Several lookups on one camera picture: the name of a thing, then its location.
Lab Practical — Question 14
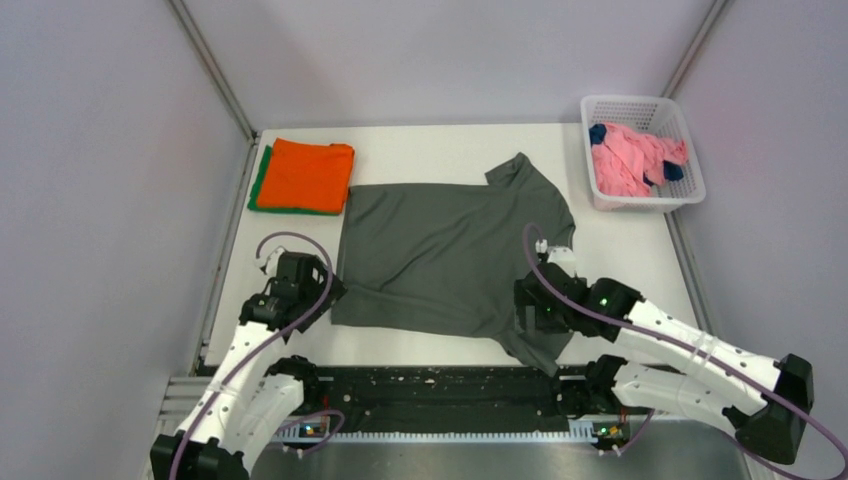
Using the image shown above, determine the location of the grey t-shirt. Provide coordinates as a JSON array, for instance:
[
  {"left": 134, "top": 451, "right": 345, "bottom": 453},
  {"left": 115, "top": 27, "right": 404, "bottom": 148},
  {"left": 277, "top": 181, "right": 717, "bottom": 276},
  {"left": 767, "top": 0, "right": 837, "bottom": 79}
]
[{"left": 331, "top": 154, "right": 576, "bottom": 375}]

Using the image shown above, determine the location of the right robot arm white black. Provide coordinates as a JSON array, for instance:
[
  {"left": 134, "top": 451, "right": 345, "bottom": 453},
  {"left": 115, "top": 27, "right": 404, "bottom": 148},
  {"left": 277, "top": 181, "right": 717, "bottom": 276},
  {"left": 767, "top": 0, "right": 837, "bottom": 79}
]
[{"left": 513, "top": 262, "right": 814, "bottom": 465}]

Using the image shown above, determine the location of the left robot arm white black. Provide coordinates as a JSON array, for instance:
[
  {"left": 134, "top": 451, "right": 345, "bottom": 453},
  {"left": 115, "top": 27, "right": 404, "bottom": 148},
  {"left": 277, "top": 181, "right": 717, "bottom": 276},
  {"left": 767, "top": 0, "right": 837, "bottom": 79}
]
[{"left": 149, "top": 248, "right": 346, "bottom": 479}]

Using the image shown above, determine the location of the folded green t-shirt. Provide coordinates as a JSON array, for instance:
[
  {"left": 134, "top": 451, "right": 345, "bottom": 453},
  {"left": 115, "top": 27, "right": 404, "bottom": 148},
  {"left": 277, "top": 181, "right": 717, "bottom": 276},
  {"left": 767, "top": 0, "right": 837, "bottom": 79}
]
[{"left": 247, "top": 146, "right": 336, "bottom": 216}]

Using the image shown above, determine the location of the folded orange t-shirt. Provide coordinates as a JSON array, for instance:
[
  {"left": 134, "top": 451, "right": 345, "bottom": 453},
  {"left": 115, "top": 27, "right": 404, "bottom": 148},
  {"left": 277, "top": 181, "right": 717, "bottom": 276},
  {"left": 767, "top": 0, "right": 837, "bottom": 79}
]
[{"left": 258, "top": 138, "right": 355, "bottom": 215}]

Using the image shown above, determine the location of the pink crumpled t-shirt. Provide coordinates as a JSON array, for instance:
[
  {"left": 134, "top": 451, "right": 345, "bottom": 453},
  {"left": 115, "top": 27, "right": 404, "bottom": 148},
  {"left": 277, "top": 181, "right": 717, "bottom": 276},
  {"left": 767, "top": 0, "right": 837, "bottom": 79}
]
[{"left": 589, "top": 121, "right": 689, "bottom": 197}]

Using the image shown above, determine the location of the white plastic laundry basket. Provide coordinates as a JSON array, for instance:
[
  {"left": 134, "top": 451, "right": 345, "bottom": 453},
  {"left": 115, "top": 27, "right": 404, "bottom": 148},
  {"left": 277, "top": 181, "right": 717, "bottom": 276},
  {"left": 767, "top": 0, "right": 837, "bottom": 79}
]
[{"left": 580, "top": 95, "right": 706, "bottom": 213}]

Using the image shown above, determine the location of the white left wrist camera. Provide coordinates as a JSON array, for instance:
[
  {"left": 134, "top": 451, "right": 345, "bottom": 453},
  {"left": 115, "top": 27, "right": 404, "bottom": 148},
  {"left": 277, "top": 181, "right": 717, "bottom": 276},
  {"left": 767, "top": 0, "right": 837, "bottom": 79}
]
[{"left": 256, "top": 246, "right": 286, "bottom": 277}]

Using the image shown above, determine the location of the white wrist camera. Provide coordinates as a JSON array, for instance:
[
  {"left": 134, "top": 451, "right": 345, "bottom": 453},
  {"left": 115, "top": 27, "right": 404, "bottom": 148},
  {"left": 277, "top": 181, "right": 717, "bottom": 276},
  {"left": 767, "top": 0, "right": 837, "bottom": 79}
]
[
  {"left": 256, "top": 246, "right": 286, "bottom": 277},
  {"left": 535, "top": 240, "right": 577, "bottom": 277}
]

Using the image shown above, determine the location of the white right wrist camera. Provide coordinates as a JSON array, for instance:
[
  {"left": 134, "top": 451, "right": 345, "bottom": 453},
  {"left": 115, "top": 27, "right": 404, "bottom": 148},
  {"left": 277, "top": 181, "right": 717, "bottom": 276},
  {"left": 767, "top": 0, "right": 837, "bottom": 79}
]
[{"left": 535, "top": 240, "right": 577, "bottom": 277}]

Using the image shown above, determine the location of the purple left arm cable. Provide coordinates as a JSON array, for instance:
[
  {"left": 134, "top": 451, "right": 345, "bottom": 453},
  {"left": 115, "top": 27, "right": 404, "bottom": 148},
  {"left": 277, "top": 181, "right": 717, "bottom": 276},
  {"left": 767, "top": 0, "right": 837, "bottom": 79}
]
[{"left": 168, "top": 231, "right": 336, "bottom": 480}]

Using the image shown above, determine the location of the white slotted cable duct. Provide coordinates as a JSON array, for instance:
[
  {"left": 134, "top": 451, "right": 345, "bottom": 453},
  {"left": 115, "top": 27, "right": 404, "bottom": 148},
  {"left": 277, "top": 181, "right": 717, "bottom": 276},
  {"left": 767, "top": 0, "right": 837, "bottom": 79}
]
[{"left": 264, "top": 417, "right": 631, "bottom": 446}]

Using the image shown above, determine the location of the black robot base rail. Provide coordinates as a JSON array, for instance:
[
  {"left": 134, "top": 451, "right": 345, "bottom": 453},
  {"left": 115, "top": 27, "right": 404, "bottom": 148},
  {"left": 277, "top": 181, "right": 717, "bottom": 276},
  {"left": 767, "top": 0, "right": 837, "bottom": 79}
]
[{"left": 198, "top": 362, "right": 664, "bottom": 435}]

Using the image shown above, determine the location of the aluminium frame post left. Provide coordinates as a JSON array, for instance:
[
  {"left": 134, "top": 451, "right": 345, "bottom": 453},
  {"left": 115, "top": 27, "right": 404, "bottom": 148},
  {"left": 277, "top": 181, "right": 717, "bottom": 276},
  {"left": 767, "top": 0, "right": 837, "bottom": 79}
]
[{"left": 165, "top": 0, "right": 256, "bottom": 141}]

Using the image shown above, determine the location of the aluminium frame post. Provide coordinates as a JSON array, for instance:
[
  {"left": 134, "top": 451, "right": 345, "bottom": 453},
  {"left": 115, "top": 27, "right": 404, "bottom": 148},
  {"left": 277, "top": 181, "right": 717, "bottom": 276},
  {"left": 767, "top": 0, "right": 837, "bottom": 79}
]
[
  {"left": 165, "top": 0, "right": 256, "bottom": 141},
  {"left": 661, "top": 0, "right": 734, "bottom": 98}
]

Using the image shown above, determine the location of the aluminium frame post right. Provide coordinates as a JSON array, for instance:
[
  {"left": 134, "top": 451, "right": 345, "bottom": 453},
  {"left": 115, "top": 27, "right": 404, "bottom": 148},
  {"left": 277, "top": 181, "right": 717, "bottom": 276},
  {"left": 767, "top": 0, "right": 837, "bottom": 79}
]
[{"left": 661, "top": 0, "right": 734, "bottom": 98}]

